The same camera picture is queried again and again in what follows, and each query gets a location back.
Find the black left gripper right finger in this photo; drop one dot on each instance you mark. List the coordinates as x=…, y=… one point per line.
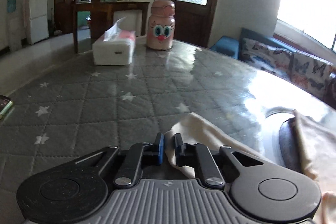
x=199, y=157

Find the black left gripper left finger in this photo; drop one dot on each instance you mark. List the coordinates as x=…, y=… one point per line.
x=138, y=157

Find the cream sweater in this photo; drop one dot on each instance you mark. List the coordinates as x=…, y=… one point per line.
x=316, y=142

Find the black round induction cooktop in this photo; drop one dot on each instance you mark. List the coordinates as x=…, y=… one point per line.
x=289, y=146

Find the white pink tissue pack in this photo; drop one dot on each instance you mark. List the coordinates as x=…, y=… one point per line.
x=114, y=47

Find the blue sofa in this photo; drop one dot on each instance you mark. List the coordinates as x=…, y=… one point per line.
x=232, y=47

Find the left butterfly print cushion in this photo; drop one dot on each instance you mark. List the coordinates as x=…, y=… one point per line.
x=276, y=61

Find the butterfly print cushion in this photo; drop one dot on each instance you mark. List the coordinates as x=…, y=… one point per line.
x=276, y=61
x=311, y=73

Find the pink cartoon face bottle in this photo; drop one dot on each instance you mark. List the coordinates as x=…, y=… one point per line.
x=161, y=25

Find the smartphone at table edge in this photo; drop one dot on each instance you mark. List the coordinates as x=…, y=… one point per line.
x=5, y=105

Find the right butterfly print cushion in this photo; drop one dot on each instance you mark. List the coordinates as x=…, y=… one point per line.
x=311, y=73

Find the white refrigerator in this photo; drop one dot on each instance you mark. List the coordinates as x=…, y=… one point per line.
x=36, y=19

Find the window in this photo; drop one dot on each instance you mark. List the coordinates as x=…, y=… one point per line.
x=307, y=21

